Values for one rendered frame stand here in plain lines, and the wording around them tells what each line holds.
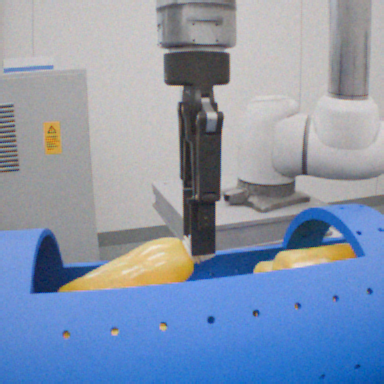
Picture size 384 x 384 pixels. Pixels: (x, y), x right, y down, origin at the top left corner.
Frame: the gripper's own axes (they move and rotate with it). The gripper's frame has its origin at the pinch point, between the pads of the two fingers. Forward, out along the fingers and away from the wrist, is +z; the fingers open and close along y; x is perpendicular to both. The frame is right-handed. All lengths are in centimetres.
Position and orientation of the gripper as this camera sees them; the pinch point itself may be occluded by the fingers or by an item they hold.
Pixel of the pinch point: (198, 221)
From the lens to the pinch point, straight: 47.5
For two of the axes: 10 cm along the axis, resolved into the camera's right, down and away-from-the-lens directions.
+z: 0.1, 9.5, 3.0
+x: 9.7, -0.7, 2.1
